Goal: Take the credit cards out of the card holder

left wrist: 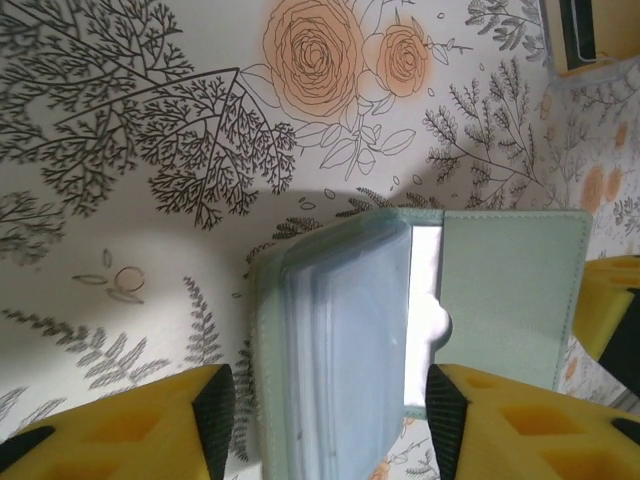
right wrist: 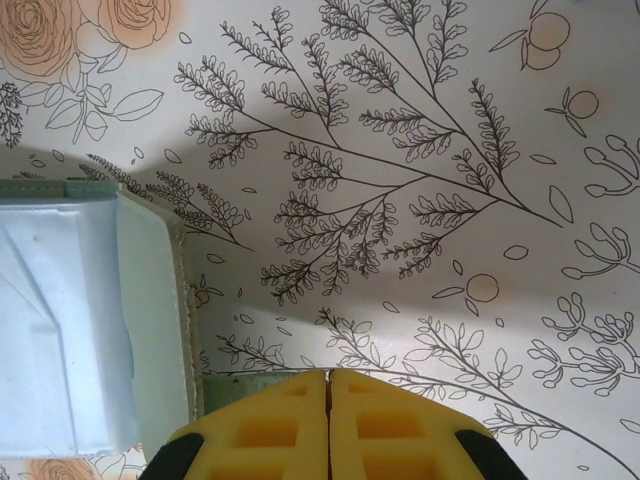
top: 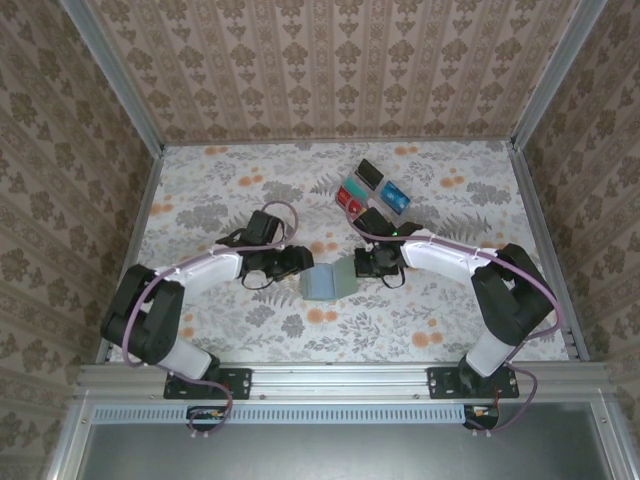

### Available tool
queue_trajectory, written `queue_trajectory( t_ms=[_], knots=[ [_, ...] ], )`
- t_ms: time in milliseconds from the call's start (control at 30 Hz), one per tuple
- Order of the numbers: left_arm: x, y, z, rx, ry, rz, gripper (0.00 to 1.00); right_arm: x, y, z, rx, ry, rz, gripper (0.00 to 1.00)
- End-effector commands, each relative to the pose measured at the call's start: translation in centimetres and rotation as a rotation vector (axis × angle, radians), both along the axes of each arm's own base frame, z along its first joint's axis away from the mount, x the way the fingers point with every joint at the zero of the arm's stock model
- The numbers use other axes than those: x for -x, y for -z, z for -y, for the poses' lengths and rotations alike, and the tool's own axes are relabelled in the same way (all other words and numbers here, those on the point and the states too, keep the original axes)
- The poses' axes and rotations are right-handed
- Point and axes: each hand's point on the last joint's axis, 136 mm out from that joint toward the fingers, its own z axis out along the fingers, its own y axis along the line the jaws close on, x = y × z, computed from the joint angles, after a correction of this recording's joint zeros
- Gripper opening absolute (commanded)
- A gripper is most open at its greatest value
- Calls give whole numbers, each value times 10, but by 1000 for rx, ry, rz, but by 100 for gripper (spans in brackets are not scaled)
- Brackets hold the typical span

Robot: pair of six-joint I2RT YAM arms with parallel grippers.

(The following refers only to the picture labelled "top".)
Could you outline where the right gripper thin black cable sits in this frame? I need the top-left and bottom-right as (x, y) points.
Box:
(382, 264), (406, 291)

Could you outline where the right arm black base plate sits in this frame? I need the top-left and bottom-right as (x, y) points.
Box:
(427, 366), (520, 400)

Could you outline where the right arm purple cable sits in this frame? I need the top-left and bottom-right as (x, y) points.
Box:
(344, 199), (560, 436)

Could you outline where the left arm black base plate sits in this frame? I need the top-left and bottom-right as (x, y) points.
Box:
(163, 368), (253, 400)

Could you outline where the blue card stack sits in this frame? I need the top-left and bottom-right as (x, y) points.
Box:
(378, 180), (412, 211)

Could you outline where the aluminium table side rail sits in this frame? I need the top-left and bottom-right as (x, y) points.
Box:
(507, 142), (591, 364)
(94, 144), (166, 364)

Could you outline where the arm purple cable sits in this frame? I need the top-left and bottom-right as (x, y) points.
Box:
(344, 199), (560, 436)
(121, 200), (301, 440)

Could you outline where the grey metal panel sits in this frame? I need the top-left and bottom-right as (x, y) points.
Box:
(74, 422), (616, 480)

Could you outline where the left gripper thin black cable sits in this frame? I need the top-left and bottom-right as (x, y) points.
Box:
(239, 269), (275, 292)

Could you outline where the aluminium frame post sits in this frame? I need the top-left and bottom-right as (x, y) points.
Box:
(508, 0), (610, 151)
(58, 0), (166, 154)

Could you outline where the red card stack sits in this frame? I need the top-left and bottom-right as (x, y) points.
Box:
(335, 185), (364, 212)

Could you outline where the floral patterned table cover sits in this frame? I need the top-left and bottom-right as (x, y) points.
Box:
(107, 141), (571, 364)

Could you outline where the green folding card holder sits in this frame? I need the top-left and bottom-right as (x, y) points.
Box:
(300, 257), (360, 302)

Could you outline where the small black connector box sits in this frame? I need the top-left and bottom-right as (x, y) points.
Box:
(187, 405), (227, 427)
(462, 403), (501, 431)

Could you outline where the light blue card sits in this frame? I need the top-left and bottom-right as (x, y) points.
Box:
(304, 267), (335, 300)

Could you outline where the aluminium mounting rail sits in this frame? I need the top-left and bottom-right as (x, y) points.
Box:
(77, 362), (621, 401)

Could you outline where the teal card stack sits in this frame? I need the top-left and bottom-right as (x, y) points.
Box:
(345, 174), (374, 199)

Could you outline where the slotted grey cable duct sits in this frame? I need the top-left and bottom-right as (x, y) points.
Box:
(92, 404), (469, 426)

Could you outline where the gripper thin black cable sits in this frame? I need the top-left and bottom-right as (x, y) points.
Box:
(382, 264), (406, 291)
(239, 269), (275, 292)

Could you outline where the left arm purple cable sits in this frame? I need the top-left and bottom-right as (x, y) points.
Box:
(121, 200), (301, 440)

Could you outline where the clear plastic compartment tray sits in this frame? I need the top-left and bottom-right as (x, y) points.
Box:
(333, 157), (414, 226)

